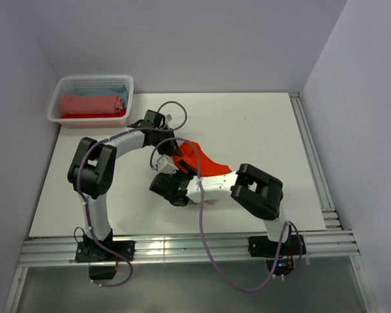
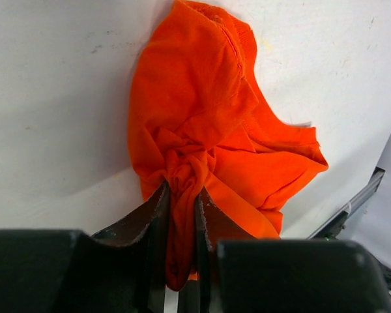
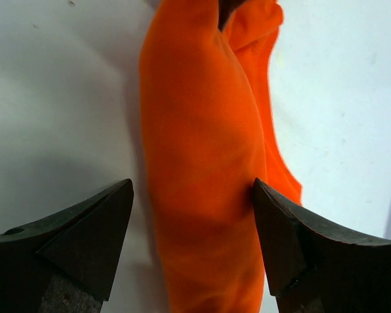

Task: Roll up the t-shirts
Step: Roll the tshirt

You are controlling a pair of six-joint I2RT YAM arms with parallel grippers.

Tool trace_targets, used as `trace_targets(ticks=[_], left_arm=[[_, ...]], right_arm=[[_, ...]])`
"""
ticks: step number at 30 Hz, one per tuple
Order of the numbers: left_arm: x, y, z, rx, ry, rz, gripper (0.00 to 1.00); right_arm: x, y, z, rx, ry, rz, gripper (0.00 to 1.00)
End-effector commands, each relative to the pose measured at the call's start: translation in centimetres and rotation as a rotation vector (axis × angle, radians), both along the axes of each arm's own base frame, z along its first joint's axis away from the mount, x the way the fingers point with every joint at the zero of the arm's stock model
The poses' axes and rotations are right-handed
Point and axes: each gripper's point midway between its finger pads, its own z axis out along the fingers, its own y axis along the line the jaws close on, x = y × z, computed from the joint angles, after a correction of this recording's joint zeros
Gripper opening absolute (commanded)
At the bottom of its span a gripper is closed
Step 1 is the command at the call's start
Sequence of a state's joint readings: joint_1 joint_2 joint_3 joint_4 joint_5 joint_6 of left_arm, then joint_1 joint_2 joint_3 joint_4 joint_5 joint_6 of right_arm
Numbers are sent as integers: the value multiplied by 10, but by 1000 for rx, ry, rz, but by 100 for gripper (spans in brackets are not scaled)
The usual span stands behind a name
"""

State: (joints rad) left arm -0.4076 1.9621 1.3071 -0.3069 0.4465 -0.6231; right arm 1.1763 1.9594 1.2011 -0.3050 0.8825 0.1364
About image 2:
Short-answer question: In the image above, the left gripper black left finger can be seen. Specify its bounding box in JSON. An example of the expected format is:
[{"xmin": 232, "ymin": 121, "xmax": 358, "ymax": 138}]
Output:
[{"xmin": 0, "ymin": 183, "xmax": 170, "ymax": 312}]

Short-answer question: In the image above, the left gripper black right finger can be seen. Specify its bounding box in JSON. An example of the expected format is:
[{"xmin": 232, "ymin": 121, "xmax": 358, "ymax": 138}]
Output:
[{"xmin": 195, "ymin": 190, "xmax": 391, "ymax": 312}]

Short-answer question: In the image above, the orange t-shirt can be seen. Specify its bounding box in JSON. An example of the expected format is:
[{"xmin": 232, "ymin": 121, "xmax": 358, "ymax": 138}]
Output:
[{"xmin": 127, "ymin": 1, "xmax": 328, "ymax": 291}]

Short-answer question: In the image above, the aluminium front rail frame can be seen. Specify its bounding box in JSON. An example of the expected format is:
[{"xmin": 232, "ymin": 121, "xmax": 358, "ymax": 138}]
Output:
[{"xmin": 308, "ymin": 167, "xmax": 385, "ymax": 241}]

